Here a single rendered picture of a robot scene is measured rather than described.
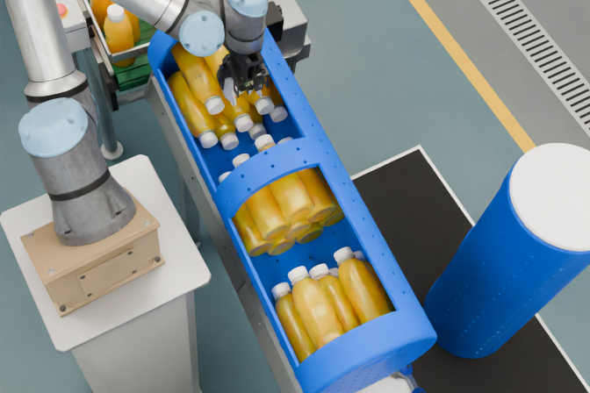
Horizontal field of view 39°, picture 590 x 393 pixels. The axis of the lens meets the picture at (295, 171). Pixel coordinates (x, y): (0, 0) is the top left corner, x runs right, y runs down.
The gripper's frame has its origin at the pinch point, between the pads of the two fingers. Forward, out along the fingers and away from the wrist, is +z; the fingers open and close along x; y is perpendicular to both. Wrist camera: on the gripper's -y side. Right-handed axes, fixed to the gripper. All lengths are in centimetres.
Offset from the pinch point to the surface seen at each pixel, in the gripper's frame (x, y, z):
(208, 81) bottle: -4.7, -5.7, 1.3
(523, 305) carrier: 57, 60, 49
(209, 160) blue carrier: -9.2, 5.7, 15.4
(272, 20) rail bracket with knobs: 21.1, -25.5, 13.9
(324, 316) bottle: -5, 54, 3
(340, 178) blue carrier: 9.3, 30.7, -4.7
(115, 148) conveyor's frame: -18, -62, 109
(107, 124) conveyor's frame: -19, -61, 91
